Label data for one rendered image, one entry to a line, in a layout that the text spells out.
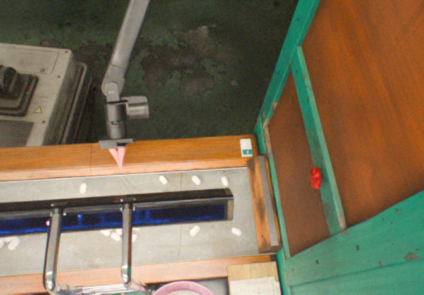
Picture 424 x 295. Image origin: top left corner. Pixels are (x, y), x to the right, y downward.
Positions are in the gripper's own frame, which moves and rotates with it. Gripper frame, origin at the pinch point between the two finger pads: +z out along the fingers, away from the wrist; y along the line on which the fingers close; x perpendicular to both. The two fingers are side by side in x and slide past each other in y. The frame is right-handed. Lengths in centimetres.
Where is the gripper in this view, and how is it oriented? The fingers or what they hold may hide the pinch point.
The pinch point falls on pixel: (120, 165)
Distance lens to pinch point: 111.7
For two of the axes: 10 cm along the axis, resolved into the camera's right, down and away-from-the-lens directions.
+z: 0.5, 9.7, 2.4
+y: 10.0, -0.6, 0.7
